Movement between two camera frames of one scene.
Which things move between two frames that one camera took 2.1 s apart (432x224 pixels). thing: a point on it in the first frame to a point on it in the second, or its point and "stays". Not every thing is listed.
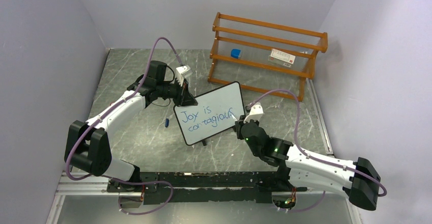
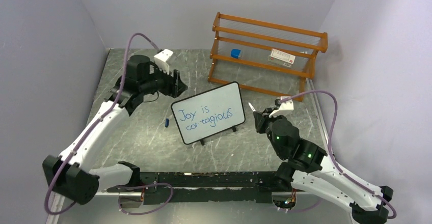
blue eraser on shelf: [235, 53] stays
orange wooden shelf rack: [264, 57] stays
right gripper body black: [241, 122] to [269, 122]
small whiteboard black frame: [213, 115] stays
